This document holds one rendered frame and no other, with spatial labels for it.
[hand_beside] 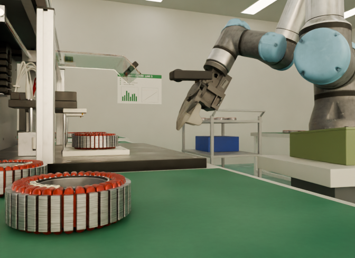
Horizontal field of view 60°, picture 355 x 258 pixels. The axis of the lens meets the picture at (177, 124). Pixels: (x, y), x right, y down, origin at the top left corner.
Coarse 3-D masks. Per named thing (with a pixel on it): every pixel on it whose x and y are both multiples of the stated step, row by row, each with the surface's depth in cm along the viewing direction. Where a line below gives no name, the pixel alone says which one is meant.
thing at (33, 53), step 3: (30, 51) 90; (33, 51) 90; (24, 54) 89; (33, 54) 90; (24, 57) 89; (33, 57) 90; (24, 60) 89; (27, 60) 89; (30, 60) 90; (33, 60) 90
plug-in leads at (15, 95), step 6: (24, 66) 71; (18, 72) 71; (24, 72) 72; (18, 78) 71; (30, 78) 75; (30, 84) 74; (30, 90) 74; (12, 96) 69; (18, 96) 70; (30, 96) 72
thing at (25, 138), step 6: (18, 132) 69; (24, 132) 70; (30, 132) 70; (18, 138) 69; (24, 138) 69; (30, 138) 70; (18, 144) 69; (24, 144) 69; (30, 144) 70; (18, 150) 69; (24, 150) 69; (30, 150) 70
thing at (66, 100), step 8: (56, 96) 72; (64, 96) 73; (72, 96) 73; (8, 104) 69; (16, 104) 69; (24, 104) 70; (32, 104) 70; (56, 104) 72; (64, 104) 72; (72, 104) 73; (32, 112) 71; (64, 112) 73; (72, 112) 73; (80, 112) 74; (32, 120) 71; (32, 128) 71
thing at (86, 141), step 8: (72, 136) 75; (80, 136) 73; (88, 136) 72; (96, 136) 73; (104, 136) 73; (112, 136) 75; (72, 144) 75; (80, 144) 73; (88, 144) 72; (96, 144) 73; (104, 144) 73; (112, 144) 75
